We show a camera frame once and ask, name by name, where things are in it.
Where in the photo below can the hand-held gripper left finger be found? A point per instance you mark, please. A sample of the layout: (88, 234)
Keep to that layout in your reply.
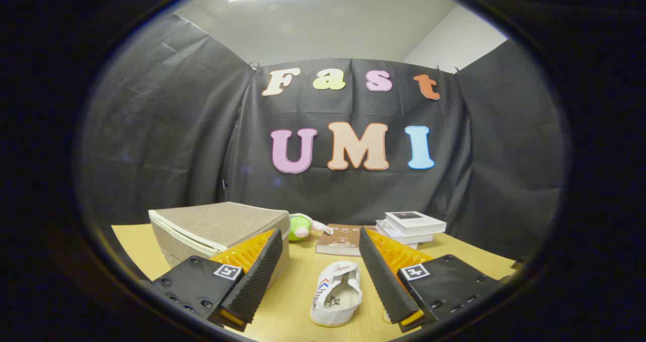
(260, 281)

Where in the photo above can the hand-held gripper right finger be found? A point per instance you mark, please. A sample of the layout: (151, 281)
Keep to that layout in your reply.
(386, 281)

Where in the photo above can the beige fabric storage box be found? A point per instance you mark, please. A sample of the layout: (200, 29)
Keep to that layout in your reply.
(217, 223)

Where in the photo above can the white patterned book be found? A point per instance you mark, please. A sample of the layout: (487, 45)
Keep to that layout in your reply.
(404, 238)

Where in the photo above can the brown cover book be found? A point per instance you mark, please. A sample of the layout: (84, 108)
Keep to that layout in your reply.
(343, 238)

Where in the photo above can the green and pink plush toy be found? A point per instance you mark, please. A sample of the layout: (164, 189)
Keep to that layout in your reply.
(299, 227)

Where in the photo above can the white book with dark picture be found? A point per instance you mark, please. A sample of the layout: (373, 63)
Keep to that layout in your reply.
(414, 220)

